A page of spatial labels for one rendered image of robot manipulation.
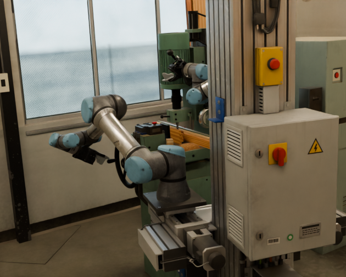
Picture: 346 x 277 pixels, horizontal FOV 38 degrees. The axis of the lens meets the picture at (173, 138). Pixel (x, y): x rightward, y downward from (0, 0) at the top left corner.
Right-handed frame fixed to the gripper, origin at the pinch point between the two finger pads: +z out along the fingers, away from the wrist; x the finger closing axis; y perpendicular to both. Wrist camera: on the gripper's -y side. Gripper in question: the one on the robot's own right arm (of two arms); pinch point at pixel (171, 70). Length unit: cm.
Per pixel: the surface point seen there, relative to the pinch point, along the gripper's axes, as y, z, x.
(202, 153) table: -36.3, -17.8, 24.7
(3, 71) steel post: 40, 126, 46
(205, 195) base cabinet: -61, -10, 39
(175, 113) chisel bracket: -23.0, 8.5, 12.5
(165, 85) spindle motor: -7.5, 9.5, 5.0
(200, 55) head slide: -10.8, 5.3, -20.7
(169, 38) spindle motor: 10.1, 6.2, -14.1
